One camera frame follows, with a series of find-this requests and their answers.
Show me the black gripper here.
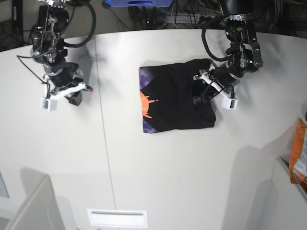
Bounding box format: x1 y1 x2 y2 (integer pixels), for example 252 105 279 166
47 62 83 105
193 63 240 106

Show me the black T-shirt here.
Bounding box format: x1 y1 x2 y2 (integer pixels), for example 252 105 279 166
139 58 216 134

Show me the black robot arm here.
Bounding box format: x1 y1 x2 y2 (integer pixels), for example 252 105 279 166
193 0 263 109
29 0 96 109

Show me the blue box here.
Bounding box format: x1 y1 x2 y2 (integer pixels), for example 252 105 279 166
106 0 173 7

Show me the orange snack bag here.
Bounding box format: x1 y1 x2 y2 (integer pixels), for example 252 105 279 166
289 119 307 189

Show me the white cabinet left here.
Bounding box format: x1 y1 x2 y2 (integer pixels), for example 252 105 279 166
0 167 77 230

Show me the white table slot plate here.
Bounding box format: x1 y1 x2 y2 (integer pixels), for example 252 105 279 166
87 209 148 228

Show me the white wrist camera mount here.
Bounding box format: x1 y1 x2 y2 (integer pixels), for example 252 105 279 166
40 74 93 112
193 63 239 110

